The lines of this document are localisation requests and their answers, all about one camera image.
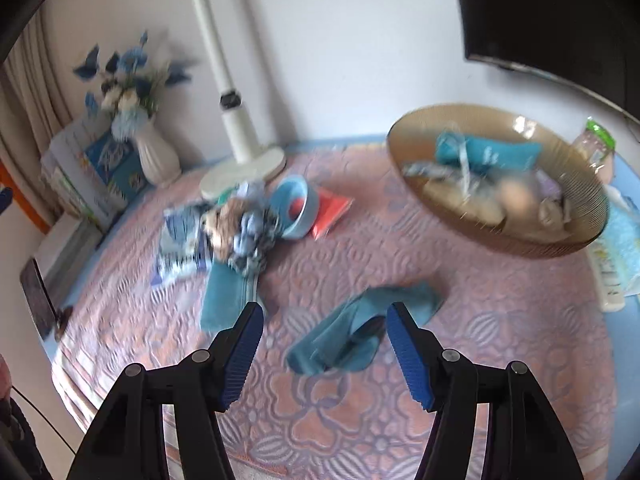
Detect teal cloth with white strap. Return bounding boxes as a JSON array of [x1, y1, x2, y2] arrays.
[[434, 131, 543, 173]]

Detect light blue wipes pack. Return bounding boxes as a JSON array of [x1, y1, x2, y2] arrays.
[[602, 185, 640, 298]]

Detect flat stack of books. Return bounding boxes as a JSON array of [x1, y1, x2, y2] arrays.
[[32, 210, 108, 286]]

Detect red packet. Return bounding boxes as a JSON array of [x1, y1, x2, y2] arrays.
[[310, 187, 355, 240]]

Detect blue striped scrunchie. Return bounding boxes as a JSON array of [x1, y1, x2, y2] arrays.
[[402, 160, 451, 181]]

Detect green label packet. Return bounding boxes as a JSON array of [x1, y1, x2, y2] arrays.
[[570, 116, 618, 186]]

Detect dark flat panel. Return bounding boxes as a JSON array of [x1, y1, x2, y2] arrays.
[[19, 257, 57, 338]]

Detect light blue plastic bowl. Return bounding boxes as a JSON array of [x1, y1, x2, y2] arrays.
[[270, 175, 323, 240]]

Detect white desk lamp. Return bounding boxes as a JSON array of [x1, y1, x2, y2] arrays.
[[97, 0, 288, 203]]

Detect white ribbed vase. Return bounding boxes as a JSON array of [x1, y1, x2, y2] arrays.
[[134, 120, 182, 186]]

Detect row of upright books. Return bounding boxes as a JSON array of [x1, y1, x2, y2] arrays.
[[40, 120, 133, 233]]

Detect orange frame strip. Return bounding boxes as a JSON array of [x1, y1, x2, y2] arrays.
[[0, 157, 51, 233]]

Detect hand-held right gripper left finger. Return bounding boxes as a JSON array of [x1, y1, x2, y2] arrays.
[[65, 301, 265, 480]]

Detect blue and white artificial flowers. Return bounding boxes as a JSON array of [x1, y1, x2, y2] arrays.
[[72, 30, 198, 141]]

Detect dark teal towel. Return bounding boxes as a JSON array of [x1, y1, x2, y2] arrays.
[[200, 262, 268, 333]]

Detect white remote control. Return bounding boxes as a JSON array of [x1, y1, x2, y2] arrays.
[[587, 240, 628, 313]]

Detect amber glass bowl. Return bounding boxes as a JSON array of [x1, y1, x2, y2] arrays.
[[386, 104, 612, 260]]

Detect black monitor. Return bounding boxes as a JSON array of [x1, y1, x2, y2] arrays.
[[450, 0, 640, 126]]

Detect person's dark clothing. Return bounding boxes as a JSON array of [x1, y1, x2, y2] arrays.
[[0, 395, 53, 480]]

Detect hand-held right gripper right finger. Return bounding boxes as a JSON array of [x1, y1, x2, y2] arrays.
[[386, 301, 586, 480]]

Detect pink patterned tablecloth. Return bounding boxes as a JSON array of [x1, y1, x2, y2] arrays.
[[50, 140, 621, 480]]

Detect beige curtain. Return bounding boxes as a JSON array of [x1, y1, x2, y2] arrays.
[[0, 10, 76, 201]]

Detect striped fabric bow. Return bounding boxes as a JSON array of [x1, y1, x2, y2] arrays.
[[227, 210, 281, 278]]

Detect brown patterned scrunchie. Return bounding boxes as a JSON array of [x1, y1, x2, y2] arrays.
[[200, 197, 251, 263]]

